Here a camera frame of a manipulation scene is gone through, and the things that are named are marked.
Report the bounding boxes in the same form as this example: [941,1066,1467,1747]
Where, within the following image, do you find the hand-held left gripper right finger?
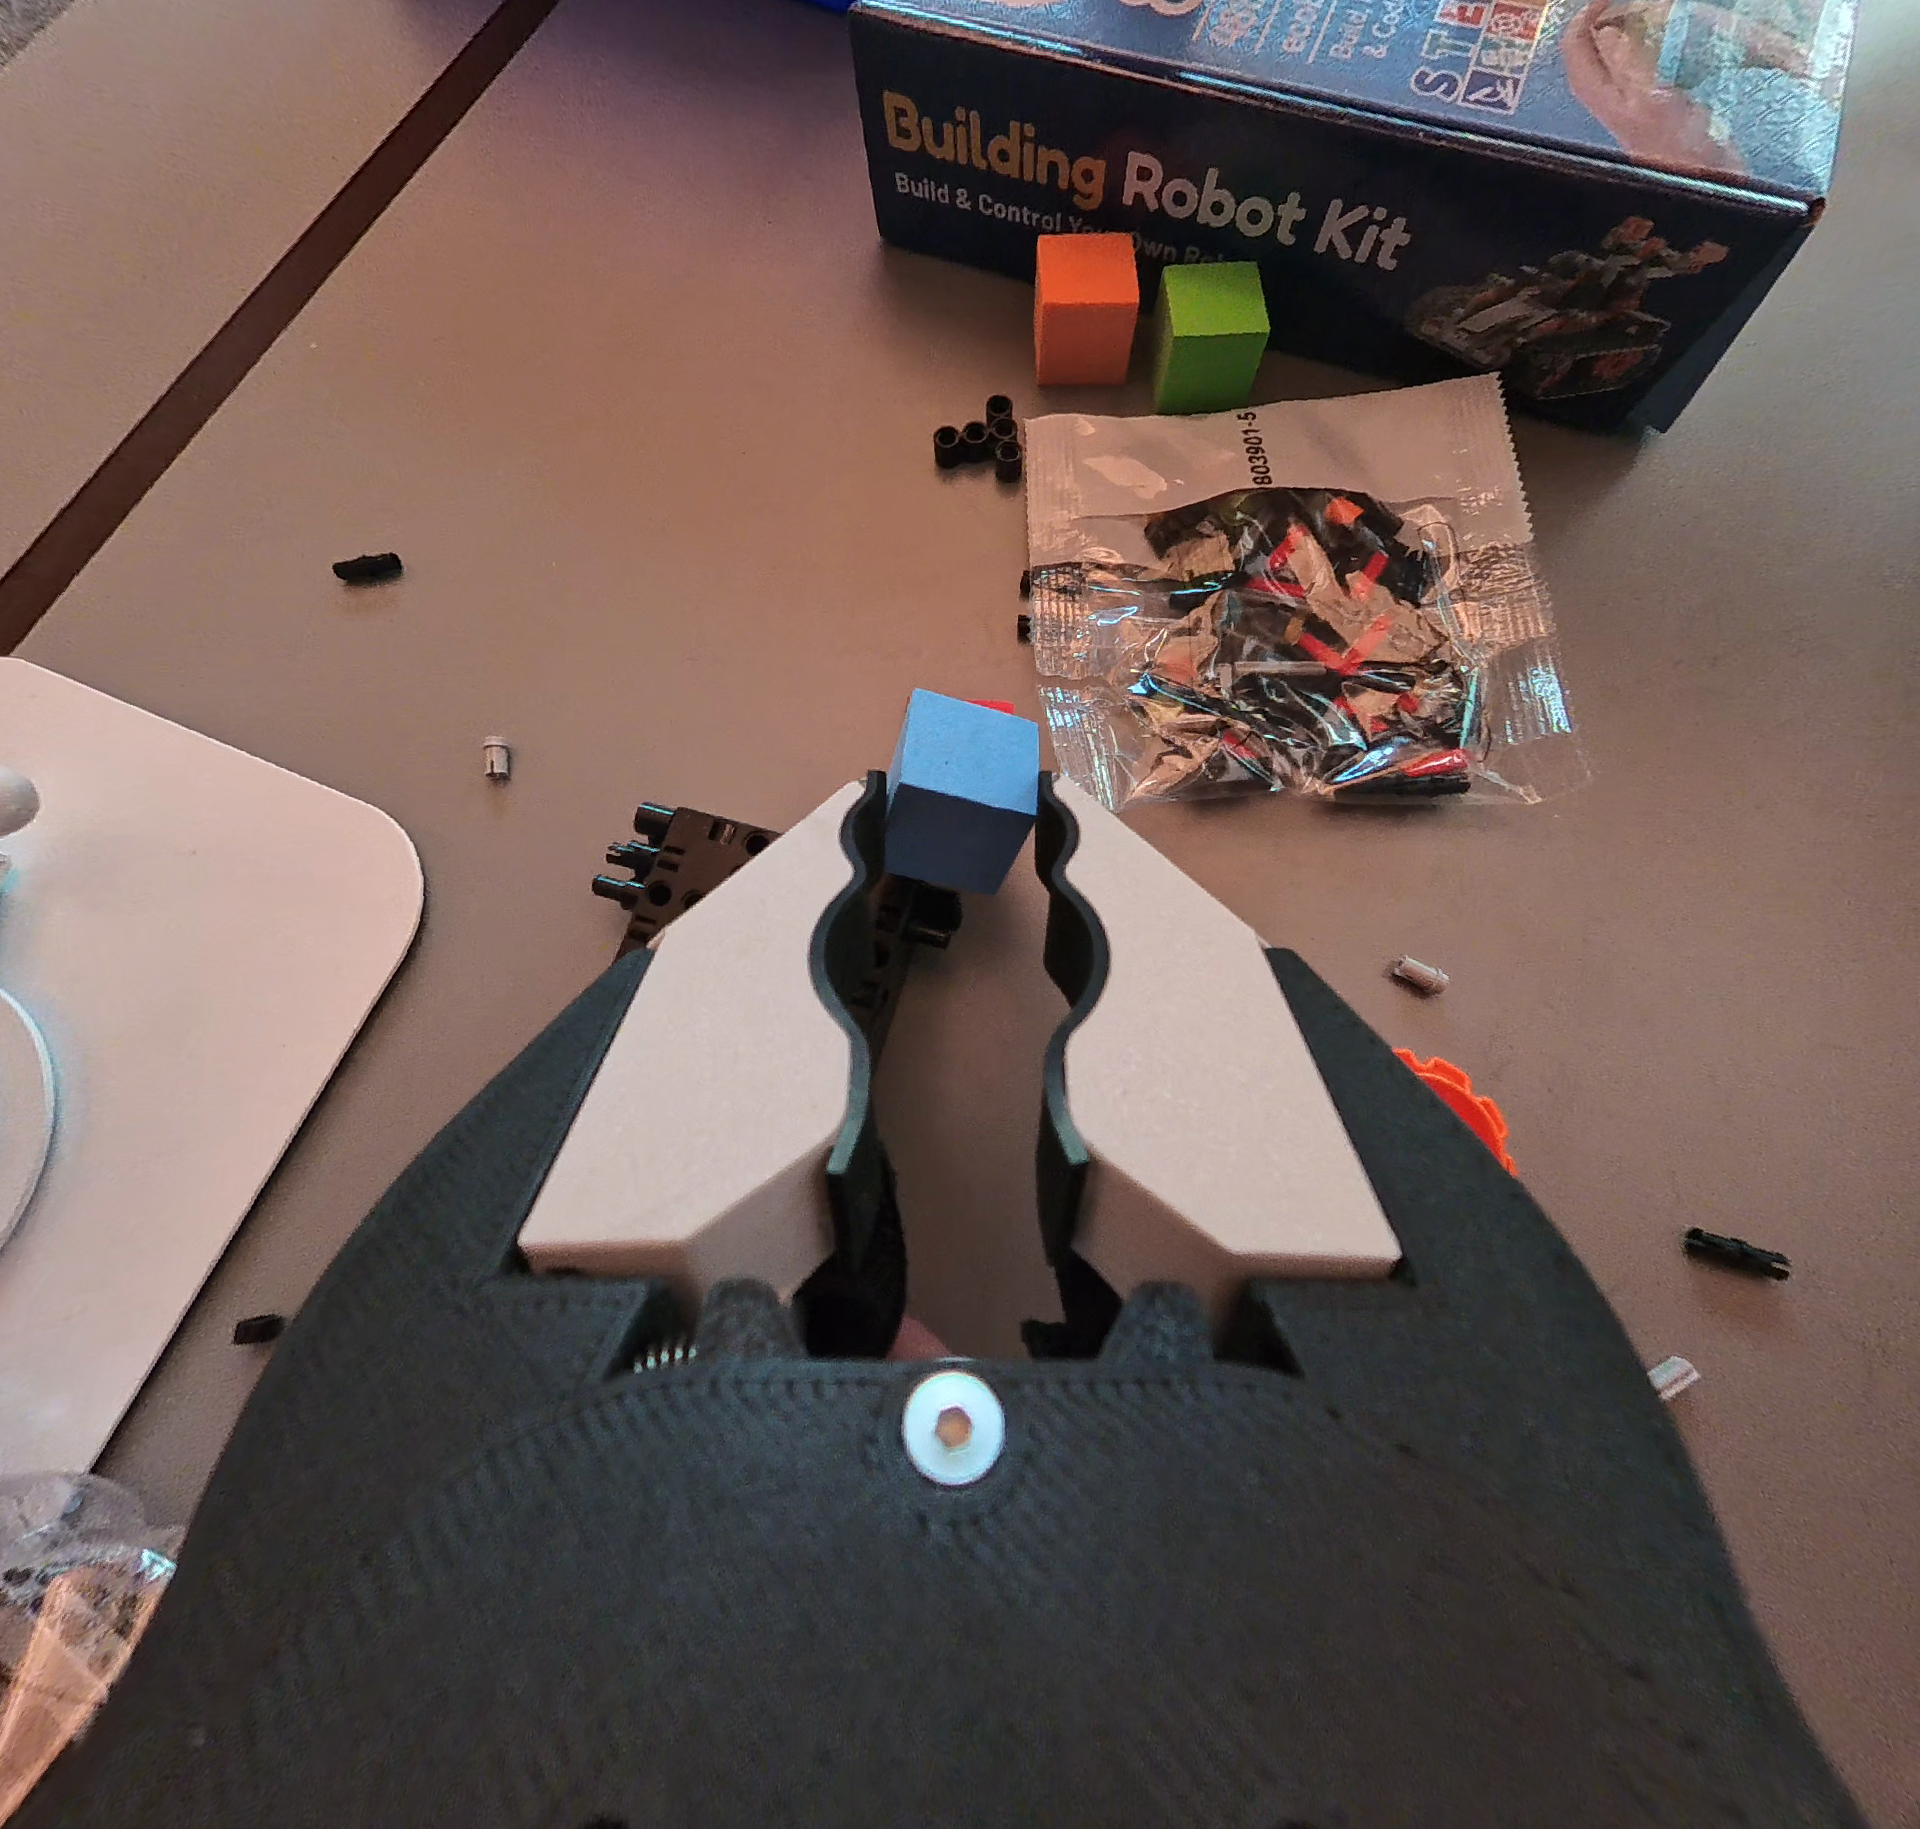
[1027,776,1404,1358]

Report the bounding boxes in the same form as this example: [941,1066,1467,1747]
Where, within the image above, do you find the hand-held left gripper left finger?
[515,770,916,1358]

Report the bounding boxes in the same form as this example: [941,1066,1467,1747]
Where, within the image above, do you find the light blue foam cube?
[882,689,1044,898]

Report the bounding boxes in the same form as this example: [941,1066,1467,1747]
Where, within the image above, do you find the green foam cube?
[1152,260,1273,413]

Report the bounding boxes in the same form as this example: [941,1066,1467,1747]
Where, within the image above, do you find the orange foam cube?
[1035,235,1140,388]

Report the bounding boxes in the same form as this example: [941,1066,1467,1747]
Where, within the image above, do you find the clear bag with orange gears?
[0,1468,188,1786]

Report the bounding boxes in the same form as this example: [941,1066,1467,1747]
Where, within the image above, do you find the grey desk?
[0,0,1920,1829]

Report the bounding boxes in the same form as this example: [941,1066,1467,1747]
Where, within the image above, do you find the black perforated brick plate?
[592,797,960,1051]

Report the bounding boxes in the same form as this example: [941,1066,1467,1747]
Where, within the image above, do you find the orange gear wheel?
[1391,1046,1505,1163]

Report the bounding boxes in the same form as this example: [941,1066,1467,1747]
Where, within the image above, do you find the clear bag black red parts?
[1023,374,1591,810]

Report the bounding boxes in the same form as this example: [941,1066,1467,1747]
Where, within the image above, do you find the white stand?
[0,655,426,1478]

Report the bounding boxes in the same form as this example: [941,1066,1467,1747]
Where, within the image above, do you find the black ball connector piece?
[932,392,1024,478]

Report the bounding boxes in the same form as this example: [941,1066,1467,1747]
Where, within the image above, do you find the blue robot kit box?
[848,0,1876,435]

